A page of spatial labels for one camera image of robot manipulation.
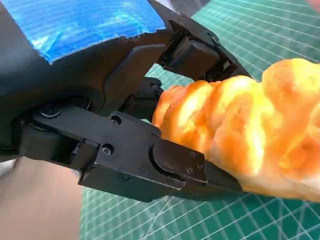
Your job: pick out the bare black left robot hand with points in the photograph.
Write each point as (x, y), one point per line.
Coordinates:
(75, 82)

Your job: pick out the long braided toy bread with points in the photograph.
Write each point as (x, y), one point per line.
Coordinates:
(237, 130)

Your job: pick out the white cabinet with mesh front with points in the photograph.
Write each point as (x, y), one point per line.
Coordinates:
(185, 3)

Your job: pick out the green cutting mat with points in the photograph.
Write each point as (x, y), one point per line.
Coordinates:
(262, 32)

